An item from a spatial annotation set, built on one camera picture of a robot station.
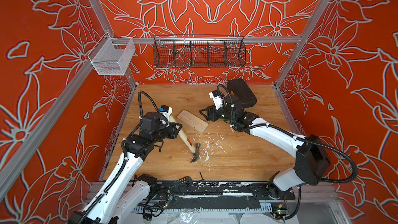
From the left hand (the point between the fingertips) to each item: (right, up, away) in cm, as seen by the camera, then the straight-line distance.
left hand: (180, 124), depth 73 cm
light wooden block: (+7, -3, +22) cm, 23 cm away
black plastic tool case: (+39, +19, +37) cm, 57 cm away
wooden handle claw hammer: (+7, -16, +8) cm, 19 cm away
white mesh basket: (-44, +34, +14) cm, 58 cm away
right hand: (+12, +8, +6) cm, 15 cm away
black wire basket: (+10, +43, +24) cm, 51 cm away
